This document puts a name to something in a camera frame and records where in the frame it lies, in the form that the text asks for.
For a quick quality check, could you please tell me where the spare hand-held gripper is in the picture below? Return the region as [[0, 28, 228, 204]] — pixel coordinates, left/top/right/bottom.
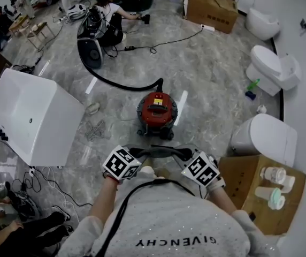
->
[[7, 188, 40, 221]]

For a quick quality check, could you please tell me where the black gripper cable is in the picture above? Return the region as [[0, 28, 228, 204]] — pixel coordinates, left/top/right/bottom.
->
[[10, 167, 94, 208]]

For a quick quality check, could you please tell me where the wooden stool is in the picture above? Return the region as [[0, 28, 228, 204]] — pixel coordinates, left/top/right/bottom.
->
[[8, 14, 31, 37], [26, 21, 55, 50]]

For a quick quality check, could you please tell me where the white toilet with tank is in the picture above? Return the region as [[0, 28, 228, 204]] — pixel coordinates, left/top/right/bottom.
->
[[245, 44, 302, 97]]

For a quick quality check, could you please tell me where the person's grey shirt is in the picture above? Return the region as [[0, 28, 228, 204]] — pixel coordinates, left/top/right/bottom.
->
[[55, 174, 279, 257]]

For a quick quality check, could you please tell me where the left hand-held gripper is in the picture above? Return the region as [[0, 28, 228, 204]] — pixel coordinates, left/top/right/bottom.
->
[[102, 145, 150, 181]]

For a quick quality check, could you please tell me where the black power cable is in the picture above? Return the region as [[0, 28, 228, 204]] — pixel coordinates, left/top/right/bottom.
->
[[124, 27, 205, 55]]

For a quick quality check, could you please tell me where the white bathtub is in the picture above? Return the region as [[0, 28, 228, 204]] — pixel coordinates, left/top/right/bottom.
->
[[0, 67, 86, 168]]

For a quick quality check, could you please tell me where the black body cable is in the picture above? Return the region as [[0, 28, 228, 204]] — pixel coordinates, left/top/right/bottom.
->
[[95, 178, 196, 257]]

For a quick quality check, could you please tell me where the large cardboard box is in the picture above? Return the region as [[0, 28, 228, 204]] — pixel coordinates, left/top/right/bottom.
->
[[218, 154, 306, 236]]

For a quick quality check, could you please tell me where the red vacuum cleaner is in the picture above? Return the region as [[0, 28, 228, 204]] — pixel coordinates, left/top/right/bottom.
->
[[136, 90, 179, 141]]

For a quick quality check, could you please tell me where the round white toilet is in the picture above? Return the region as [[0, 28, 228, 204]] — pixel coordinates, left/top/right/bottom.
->
[[245, 7, 281, 41]]

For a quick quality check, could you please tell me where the person's right forearm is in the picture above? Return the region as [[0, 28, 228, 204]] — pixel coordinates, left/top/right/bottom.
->
[[205, 174, 238, 216]]

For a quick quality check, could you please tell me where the black vacuum hose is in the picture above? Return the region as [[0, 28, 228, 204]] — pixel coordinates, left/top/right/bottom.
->
[[80, 60, 165, 92]]

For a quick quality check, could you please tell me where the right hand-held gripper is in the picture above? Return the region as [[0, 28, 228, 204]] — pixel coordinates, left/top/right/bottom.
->
[[172, 145, 221, 188]]

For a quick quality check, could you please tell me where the green bottle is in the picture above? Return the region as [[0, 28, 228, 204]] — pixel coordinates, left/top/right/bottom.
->
[[246, 78, 261, 91]]

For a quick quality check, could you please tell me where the grey cable bundle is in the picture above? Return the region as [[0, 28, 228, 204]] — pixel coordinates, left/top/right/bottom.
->
[[84, 119, 108, 142]]

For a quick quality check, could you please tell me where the small white cup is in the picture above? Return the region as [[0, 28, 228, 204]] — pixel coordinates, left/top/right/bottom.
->
[[282, 175, 296, 192]]

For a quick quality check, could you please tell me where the person's tan shoe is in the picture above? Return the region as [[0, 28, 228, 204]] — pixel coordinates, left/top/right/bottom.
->
[[155, 168, 172, 179]]

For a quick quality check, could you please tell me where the person's left forearm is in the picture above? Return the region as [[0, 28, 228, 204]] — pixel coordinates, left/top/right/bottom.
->
[[88, 171, 123, 226]]

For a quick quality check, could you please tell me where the beige cup green lid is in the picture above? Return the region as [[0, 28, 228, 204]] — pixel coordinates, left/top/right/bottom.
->
[[254, 186, 287, 211]]

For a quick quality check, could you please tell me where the torn cardboard box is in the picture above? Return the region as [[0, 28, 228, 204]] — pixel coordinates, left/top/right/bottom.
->
[[182, 0, 240, 35]]

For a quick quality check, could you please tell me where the clear plastic cup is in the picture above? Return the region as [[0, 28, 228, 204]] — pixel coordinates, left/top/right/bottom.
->
[[259, 166, 287, 185]]

